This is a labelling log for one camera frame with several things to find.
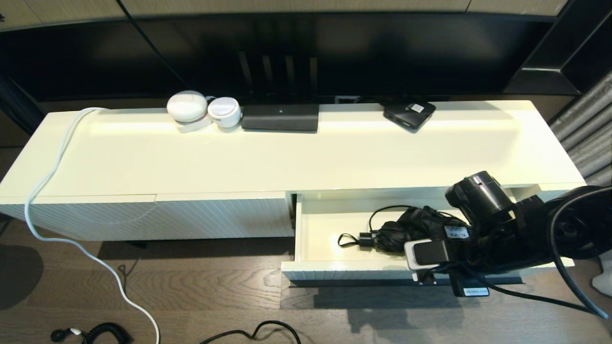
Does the white TV cabinet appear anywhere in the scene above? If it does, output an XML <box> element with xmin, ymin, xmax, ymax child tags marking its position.
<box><xmin>0</xmin><ymin>99</ymin><xmax>589</xmax><ymax>242</ymax></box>

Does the large white dome device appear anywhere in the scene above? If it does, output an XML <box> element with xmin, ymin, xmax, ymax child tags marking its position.
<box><xmin>166</xmin><ymin>90</ymin><xmax>209</xmax><ymax>123</ymax></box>

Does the black umbrella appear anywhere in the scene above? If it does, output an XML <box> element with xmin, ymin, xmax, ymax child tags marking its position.
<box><xmin>338</xmin><ymin>205</ymin><xmax>471</xmax><ymax>255</ymax></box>

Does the grey curtain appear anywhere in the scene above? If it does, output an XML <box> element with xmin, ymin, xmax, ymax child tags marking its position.
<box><xmin>550</xmin><ymin>72</ymin><xmax>612</xmax><ymax>297</ymax></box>

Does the long black floor cable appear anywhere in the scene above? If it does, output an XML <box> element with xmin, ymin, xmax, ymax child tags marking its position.
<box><xmin>198</xmin><ymin>320</ymin><xmax>302</xmax><ymax>344</ymax></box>

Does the black television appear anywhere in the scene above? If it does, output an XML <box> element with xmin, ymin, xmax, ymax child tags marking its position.
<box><xmin>0</xmin><ymin>12</ymin><xmax>561</xmax><ymax>104</ymax></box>

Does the white fluted drawer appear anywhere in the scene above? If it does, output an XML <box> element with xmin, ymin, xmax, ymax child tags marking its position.
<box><xmin>281</xmin><ymin>187</ymin><xmax>575</xmax><ymax>287</ymax></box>

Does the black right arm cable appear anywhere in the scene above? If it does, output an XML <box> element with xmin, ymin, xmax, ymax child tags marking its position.
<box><xmin>421</xmin><ymin>186</ymin><xmax>612</xmax><ymax>320</ymax></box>

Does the thin black hanging cable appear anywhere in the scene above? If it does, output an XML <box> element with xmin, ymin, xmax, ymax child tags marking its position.
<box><xmin>117</xmin><ymin>0</ymin><xmax>189</xmax><ymax>86</ymax></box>

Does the black shelf unit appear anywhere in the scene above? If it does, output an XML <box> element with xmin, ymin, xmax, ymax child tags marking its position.
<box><xmin>0</xmin><ymin>74</ymin><xmax>48</xmax><ymax>137</ymax></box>
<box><xmin>502</xmin><ymin>0</ymin><xmax>612</xmax><ymax>95</ymax></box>

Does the small white round device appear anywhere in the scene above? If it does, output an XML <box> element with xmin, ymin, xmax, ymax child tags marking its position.
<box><xmin>208</xmin><ymin>97</ymin><xmax>242</xmax><ymax>129</ymax></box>

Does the black coiled cable with plug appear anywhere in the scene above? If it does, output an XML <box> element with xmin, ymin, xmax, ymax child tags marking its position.
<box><xmin>51</xmin><ymin>322</ymin><xmax>133</xmax><ymax>344</ymax></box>

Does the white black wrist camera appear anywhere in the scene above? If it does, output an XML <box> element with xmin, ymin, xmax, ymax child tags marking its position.
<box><xmin>404</xmin><ymin>239</ymin><xmax>451</xmax><ymax>270</ymax></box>

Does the white power cable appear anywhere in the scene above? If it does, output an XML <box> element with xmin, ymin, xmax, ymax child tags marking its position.
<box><xmin>24</xmin><ymin>107</ymin><xmax>161</xmax><ymax>344</ymax></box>

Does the black box with white label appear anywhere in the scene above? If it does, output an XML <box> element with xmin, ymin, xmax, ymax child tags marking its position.
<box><xmin>383</xmin><ymin>99</ymin><xmax>437</xmax><ymax>133</ymax></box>

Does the black router with antennas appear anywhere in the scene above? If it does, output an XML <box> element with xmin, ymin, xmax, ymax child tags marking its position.
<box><xmin>238</xmin><ymin>51</ymin><xmax>320</xmax><ymax>133</ymax></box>

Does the white flat device base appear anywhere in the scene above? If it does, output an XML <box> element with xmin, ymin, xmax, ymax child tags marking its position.
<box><xmin>175</xmin><ymin>118</ymin><xmax>213</xmax><ymax>134</ymax></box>

